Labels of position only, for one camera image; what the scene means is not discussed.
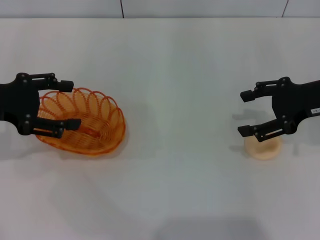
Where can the orange woven plastic basket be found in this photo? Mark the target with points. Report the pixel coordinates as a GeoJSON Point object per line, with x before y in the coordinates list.
{"type": "Point", "coordinates": [100, 117]}

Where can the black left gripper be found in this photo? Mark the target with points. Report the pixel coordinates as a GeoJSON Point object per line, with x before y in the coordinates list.
{"type": "Point", "coordinates": [17, 102]}

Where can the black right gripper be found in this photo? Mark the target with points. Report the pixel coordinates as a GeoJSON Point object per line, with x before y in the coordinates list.
{"type": "Point", "coordinates": [292, 100]}

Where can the cream round doughnut bread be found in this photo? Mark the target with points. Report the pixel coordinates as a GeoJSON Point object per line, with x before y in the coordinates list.
{"type": "Point", "coordinates": [265, 150]}

